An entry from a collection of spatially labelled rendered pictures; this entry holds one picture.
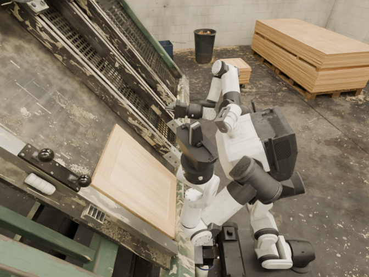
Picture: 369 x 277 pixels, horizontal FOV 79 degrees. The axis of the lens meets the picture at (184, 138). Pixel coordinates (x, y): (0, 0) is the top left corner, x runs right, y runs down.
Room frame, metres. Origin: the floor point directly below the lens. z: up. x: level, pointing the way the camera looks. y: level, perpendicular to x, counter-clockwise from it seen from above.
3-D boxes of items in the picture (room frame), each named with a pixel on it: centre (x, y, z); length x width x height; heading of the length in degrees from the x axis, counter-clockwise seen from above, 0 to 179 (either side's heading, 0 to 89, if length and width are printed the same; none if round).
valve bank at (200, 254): (0.69, -0.11, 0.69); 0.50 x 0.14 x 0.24; 0
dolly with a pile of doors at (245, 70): (4.11, -0.88, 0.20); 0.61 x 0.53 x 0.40; 11
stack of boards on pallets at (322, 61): (4.71, -2.40, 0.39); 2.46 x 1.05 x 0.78; 11
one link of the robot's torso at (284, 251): (0.74, -0.63, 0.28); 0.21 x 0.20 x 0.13; 90
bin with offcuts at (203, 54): (5.34, -0.45, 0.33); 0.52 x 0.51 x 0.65; 11
